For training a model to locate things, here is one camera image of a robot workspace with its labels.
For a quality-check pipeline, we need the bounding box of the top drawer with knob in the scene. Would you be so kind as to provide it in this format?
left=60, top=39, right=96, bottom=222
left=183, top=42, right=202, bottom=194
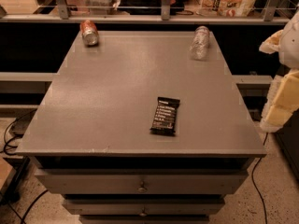
left=36, top=169, right=248, bottom=195

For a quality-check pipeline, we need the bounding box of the grey drawer cabinet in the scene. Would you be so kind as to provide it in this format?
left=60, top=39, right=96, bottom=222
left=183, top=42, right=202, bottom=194
left=18, top=31, right=265, bottom=224

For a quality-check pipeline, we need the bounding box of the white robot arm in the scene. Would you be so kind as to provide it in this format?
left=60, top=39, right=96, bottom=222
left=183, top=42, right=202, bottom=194
left=259, top=13, right=299, bottom=133

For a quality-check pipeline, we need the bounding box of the metal railing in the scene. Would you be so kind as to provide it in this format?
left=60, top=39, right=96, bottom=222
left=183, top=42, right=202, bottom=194
left=0, top=0, right=298, bottom=25

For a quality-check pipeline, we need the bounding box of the red coke can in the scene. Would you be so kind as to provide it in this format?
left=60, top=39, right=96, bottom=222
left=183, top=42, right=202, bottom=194
left=80, top=20, right=99, bottom=46

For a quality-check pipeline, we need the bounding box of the black cable right floor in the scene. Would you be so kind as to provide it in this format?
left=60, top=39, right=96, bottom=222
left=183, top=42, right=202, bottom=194
left=250, top=132, right=270, bottom=224

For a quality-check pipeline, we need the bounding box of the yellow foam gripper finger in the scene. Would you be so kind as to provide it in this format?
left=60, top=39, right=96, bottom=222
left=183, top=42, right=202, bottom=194
left=260, top=70, right=299, bottom=133

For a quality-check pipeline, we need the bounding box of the black snack bar wrapper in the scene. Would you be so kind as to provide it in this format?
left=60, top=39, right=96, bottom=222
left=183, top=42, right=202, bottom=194
left=150, top=97, right=180, bottom=135

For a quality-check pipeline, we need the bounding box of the black bag behind rail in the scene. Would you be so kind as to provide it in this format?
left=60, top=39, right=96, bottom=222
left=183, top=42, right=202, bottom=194
left=118, top=0, right=188, bottom=15

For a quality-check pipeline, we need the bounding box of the black cables left floor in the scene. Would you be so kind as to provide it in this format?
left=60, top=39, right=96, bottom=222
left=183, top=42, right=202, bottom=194
left=2, top=108, right=38, bottom=156

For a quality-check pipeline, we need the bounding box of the drawer with knob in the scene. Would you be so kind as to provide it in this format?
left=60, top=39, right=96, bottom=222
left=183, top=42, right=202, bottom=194
left=63, top=199, right=224, bottom=217
left=36, top=169, right=248, bottom=195

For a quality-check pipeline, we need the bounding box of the clear plastic water bottle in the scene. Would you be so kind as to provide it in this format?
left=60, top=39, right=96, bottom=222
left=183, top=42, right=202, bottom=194
left=190, top=26, right=209, bottom=61

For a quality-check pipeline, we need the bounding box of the middle drawer with knob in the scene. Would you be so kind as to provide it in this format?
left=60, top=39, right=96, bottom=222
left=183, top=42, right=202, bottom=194
left=63, top=199, right=224, bottom=217

